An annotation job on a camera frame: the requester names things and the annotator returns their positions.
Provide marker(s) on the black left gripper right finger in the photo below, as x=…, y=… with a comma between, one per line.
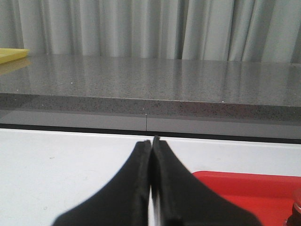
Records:
x=180, y=199

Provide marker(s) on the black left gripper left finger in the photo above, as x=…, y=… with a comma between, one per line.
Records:
x=123, y=201

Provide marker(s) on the red mushroom push button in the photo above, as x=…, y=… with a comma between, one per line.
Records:
x=295, y=218

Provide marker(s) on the red plastic tray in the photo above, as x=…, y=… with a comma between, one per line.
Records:
x=268, y=197

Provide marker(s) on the grey granite counter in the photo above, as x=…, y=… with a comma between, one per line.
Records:
x=243, y=99

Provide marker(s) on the white pleated curtain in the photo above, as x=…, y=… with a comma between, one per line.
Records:
x=233, y=30

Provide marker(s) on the yellow tray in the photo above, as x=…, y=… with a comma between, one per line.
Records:
x=11, y=54

